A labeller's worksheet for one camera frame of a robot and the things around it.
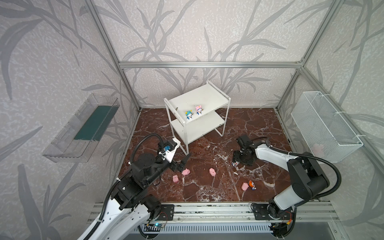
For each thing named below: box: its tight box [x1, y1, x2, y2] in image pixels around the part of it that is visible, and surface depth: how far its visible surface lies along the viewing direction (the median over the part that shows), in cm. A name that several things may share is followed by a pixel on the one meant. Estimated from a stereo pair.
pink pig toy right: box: [241, 182, 249, 191], surface depth 82 cm
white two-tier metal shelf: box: [164, 80, 231, 156], surface depth 81 cm
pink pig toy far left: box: [172, 174, 179, 184], surface depth 85 cm
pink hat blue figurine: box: [195, 105, 204, 115], surface depth 72 cm
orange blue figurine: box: [248, 180, 257, 191], surface depth 82 cm
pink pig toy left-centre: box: [181, 168, 191, 176], surface depth 88 cm
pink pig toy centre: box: [209, 167, 217, 177], surface depth 87 cm
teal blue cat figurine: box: [185, 110, 194, 120], surface depth 70 cm
